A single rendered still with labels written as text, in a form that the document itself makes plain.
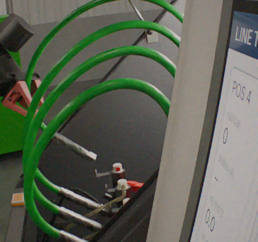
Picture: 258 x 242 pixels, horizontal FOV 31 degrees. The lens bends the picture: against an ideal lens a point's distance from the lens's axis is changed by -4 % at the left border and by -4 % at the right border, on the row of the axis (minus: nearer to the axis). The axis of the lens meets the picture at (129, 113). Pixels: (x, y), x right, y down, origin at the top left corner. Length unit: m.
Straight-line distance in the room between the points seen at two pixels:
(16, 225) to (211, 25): 0.77
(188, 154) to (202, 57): 0.09
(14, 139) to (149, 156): 3.13
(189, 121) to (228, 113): 0.11
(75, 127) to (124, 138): 0.13
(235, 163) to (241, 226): 0.04
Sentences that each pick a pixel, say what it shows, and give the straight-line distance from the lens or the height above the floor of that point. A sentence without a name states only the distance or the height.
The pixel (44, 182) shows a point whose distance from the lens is 0.82.
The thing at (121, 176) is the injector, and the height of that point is 1.08.
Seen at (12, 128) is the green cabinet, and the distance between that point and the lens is 4.27.
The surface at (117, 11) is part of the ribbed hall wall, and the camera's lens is 7.48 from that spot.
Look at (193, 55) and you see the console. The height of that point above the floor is 1.36.
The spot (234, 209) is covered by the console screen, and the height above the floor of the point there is 1.29.
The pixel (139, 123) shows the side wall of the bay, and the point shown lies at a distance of 1.21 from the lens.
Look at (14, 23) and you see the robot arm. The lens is 1.00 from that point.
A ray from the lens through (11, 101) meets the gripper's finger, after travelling 0.97.
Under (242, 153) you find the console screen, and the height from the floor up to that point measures 1.33.
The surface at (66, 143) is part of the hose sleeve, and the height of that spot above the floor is 1.13.
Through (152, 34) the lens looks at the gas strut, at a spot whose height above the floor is 1.30.
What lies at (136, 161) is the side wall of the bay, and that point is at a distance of 1.24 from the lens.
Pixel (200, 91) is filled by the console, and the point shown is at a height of 1.34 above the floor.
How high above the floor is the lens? 1.43
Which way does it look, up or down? 16 degrees down
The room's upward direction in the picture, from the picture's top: 6 degrees counter-clockwise
